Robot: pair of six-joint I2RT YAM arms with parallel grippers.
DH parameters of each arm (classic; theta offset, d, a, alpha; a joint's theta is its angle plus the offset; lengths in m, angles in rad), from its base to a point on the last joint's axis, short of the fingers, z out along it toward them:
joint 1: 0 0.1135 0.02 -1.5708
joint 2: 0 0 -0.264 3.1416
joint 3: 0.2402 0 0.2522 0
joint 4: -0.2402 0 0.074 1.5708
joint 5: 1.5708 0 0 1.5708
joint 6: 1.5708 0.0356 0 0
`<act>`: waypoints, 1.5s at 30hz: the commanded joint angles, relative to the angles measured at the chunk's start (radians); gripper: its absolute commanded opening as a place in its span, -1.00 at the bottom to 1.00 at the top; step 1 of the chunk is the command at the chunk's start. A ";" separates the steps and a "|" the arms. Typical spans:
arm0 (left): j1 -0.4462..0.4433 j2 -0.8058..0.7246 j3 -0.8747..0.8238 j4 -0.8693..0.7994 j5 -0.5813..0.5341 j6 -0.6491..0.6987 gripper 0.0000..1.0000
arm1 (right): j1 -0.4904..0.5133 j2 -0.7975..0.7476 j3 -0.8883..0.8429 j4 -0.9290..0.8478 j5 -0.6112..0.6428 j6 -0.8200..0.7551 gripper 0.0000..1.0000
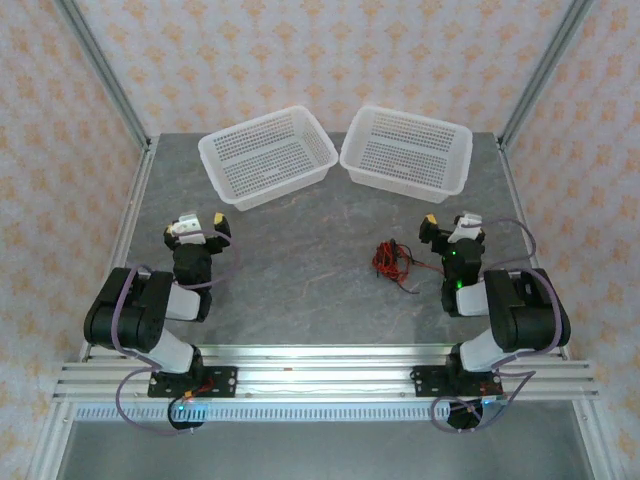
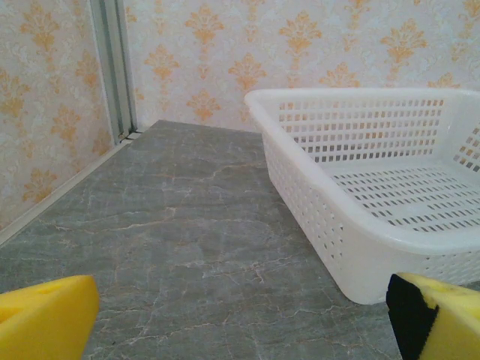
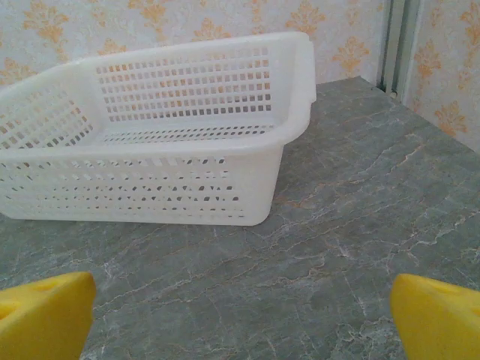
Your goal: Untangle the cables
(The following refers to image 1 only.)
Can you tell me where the white perforated plastic basket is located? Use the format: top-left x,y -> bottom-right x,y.
197,104 -> 339,214
338,104 -> 474,205

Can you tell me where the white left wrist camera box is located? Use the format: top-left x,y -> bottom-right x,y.
172,213 -> 207,246

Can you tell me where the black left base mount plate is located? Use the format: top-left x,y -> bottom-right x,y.
147,366 -> 239,400

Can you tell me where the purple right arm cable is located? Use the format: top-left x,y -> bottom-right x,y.
430,218 -> 562,436

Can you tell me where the aluminium profile beam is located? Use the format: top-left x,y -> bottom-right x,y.
52,343 -> 600,404

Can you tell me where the grey slotted cable duct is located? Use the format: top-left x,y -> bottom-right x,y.
72,403 -> 506,424

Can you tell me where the black round base electronics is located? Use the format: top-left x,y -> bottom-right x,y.
444,397 -> 501,434
167,397 -> 207,435

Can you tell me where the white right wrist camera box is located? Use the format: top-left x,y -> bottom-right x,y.
446,210 -> 484,246

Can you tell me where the aluminium frame post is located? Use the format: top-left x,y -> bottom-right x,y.
52,0 -> 152,151
497,0 -> 597,151

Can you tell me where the thin red cable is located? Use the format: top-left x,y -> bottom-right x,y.
399,254 -> 445,275
373,244 -> 409,280
372,241 -> 409,279

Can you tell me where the aluminium frame leg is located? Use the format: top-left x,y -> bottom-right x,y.
29,399 -> 76,480
572,399 -> 621,480

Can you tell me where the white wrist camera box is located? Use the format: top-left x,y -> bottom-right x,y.
172,213 -> 207,246
446,210 -> 484,246

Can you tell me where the aluminium table side rail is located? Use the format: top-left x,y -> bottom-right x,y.
494,133 -> 572,362
78,133 -> 160,362

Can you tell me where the red and black wire bundle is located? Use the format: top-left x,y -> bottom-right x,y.
372,241 -> 406,276

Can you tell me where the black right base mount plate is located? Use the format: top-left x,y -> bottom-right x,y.
410,364 -> 504,400

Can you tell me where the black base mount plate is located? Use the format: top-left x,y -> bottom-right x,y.
147,366 -> 239,400
410,364 -> 504,400

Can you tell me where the grey metal panel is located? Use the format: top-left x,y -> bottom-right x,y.
59,419 -> 596,480

